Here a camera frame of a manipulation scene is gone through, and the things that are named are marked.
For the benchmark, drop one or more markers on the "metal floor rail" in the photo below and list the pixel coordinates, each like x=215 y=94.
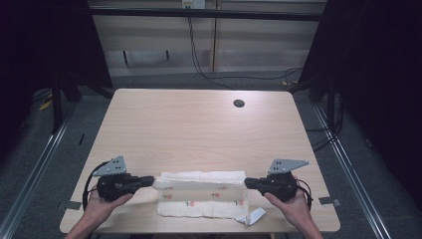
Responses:
x=348 y=166
x=36 y=166

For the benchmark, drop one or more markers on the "grey tape strip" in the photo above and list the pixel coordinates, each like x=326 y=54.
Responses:
x=329 y=200
x=73 y=205

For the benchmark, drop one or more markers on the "black horizontal bar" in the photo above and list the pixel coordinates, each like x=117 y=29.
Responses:
x=205 y=14

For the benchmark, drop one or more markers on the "white muslin cloth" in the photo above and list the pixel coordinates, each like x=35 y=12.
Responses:
x=202 y=194

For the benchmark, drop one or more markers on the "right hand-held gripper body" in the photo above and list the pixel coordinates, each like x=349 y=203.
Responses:
x=278 y=186

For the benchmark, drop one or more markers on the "white wall socket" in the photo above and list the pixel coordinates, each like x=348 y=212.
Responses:
x=193 y=4

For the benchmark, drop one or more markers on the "person's left hand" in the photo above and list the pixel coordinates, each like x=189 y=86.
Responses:
x=103 y=205

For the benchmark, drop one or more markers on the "person's right hand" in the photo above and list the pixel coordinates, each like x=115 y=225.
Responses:
x=293 y=207

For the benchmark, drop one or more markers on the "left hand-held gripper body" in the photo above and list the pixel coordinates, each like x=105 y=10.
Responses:
x=114 y=186

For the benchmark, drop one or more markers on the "black metal stand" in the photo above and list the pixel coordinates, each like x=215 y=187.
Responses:
x=57 y=103

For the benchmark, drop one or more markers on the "black curtain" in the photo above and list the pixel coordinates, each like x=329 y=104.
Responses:
x=378 y=83
x=43 y=49

